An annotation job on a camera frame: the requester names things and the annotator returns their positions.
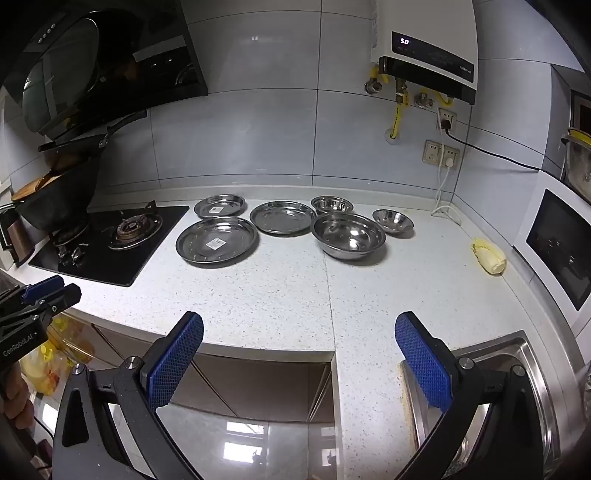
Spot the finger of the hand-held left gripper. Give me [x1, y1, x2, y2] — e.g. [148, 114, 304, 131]
[34, 283, 83, 325]
[21, 275, 64, 306]

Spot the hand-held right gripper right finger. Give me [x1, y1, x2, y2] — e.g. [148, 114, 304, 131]
[394, 311, 559, 480]

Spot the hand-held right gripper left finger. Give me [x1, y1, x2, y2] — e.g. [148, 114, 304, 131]
[52, 311, 205, 480]

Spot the small steel bowl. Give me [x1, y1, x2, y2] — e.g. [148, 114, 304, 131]
[311, 196, 355, 215]
[372, 209, 415, 237]

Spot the person's left hand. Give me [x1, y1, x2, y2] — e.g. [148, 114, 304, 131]
[0, 362, 36, 432]

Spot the plastic bag with yellow contents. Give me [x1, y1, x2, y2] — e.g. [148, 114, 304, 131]
[19, 314, 95, 398]

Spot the dark wooden board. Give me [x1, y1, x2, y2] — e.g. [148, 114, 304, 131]
[0, 208, 36, 269]

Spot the black glass gas stove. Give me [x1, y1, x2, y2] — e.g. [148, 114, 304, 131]
[28, 202, 191, 288]

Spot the black wok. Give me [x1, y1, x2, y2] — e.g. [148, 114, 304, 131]
[14, 154, 103, 232]

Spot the steel sink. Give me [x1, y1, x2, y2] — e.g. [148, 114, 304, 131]
[399, 330, 562, 480]

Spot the gas stove burner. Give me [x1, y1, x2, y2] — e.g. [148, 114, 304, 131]
[108, 213, 164, 251]

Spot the wooden spatula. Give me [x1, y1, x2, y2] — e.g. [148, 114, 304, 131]
[10, 173, 54, 204]

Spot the yellow cloth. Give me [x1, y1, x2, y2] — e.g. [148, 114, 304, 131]
[471, 237, 508, 277]

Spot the large steel plate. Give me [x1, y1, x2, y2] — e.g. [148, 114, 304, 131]
[176, 217, 260, 265]

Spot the large steel bowl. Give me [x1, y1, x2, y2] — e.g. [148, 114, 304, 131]
[311, 212, 387, 261]

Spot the small steel plate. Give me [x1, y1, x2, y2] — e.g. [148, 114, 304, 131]
[194, 194, 247, 220]

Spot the white microwave oven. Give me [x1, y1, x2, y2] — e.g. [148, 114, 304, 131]
[512, 170, 591, 334]

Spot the medium steel plate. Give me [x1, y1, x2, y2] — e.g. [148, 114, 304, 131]
[250, 200, 317, 236]

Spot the glass jar with yellow lid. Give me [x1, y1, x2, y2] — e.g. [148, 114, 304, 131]
[560, 128, 591, 205]

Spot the black range hood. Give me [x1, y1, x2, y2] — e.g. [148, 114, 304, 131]
[0, 0, 209, 140]

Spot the white water heater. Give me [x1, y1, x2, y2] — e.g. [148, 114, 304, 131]
[369, 0, 479, 105]

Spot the white power cable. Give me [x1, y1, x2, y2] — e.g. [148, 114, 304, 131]
[431, 156, 463, 225]

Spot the double wall socket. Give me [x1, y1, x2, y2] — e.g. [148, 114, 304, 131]
[424, 140, 461, 167]

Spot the black power cable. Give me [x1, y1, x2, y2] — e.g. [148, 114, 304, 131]
[443, 121, 543, 171]

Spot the yellow gas hose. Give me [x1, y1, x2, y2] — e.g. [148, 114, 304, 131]
[390, 90, 410, 140]

